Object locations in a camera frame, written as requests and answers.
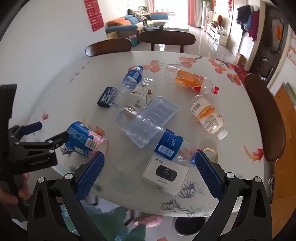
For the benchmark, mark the black round bin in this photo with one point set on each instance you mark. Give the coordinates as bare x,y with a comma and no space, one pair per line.
185,222

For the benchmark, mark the white cardboard box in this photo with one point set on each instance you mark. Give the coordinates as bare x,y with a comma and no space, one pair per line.
161,173

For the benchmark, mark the navy gum box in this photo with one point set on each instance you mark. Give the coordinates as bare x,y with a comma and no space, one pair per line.
105,97

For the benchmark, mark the blue paper cup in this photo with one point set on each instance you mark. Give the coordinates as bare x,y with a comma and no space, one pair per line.
81,139

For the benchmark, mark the red-bordered wall posters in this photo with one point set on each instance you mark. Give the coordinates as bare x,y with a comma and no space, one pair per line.
292,54

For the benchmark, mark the clear plastic tray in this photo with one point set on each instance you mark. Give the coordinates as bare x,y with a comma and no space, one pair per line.
161,109

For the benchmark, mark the red curtain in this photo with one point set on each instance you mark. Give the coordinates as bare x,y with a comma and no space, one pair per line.
194,12

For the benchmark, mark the red patterned doormat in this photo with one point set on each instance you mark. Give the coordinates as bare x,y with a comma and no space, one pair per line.
239,71

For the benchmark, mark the white low cabinet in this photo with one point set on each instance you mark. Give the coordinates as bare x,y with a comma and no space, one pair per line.
216,34

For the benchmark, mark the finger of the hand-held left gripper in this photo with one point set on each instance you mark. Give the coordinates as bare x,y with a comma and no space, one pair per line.
59,137
33,127

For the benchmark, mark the orange door sticker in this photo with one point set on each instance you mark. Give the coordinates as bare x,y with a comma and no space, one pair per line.
279,32

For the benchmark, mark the orange-label red-cap bottle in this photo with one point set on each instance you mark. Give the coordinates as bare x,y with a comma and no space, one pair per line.
189,80

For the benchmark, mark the person's green pants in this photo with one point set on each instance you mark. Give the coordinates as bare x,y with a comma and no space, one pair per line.
136,231

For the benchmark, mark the pink slipper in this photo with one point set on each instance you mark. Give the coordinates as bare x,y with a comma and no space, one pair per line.
150,220

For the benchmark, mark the clear tape roll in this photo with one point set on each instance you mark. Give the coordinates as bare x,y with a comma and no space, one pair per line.
214,151

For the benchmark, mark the dark brown door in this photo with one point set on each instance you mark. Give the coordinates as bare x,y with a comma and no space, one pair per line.
270,46

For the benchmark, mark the person's left hand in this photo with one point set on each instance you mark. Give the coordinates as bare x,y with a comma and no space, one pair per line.
24,185

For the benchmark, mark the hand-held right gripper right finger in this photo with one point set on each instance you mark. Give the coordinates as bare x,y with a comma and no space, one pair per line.
207,171

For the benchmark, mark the small blue-cap water bottle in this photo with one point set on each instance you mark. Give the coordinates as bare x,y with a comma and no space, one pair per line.
131,77

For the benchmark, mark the hanging clothes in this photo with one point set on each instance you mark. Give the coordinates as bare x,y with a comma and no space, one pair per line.
249,20

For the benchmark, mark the white bottle orange label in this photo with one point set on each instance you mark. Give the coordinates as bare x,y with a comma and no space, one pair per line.
209,117

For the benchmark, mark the clear bottle white label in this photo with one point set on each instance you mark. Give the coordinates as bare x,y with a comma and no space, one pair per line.
144,92

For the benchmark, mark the blue sofa orange cushions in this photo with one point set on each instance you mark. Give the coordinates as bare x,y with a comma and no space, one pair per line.
122,25

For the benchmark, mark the brown cardboard box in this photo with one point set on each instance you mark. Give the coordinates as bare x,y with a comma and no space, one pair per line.
240,59

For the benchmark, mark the red wall decoration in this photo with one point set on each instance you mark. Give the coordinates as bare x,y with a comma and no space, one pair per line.
93,16

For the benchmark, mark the large clear blue-label bottle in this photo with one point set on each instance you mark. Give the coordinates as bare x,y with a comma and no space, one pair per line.
170,144

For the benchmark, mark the dark wooden chair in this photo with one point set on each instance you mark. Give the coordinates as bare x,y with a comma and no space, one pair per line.
108,46
166,37
266,115

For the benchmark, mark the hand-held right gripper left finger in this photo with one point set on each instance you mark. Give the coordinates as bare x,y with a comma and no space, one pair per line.
90,176

